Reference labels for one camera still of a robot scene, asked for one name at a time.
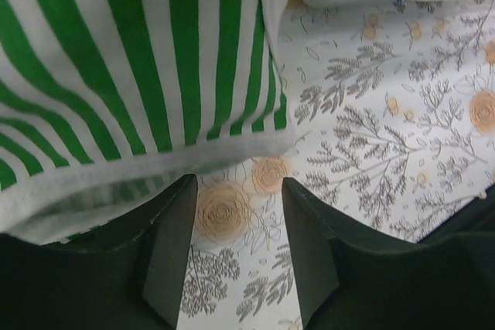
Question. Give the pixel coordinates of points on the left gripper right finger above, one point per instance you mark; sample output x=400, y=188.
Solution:
x=350, y=276

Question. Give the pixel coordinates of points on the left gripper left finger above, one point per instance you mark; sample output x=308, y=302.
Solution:
x=126, y=274

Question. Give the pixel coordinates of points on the green striped tank top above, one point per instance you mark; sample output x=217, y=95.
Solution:
x=104, y=103

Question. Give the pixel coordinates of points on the floral patterned table mat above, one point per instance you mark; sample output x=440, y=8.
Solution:
x=393, y=103

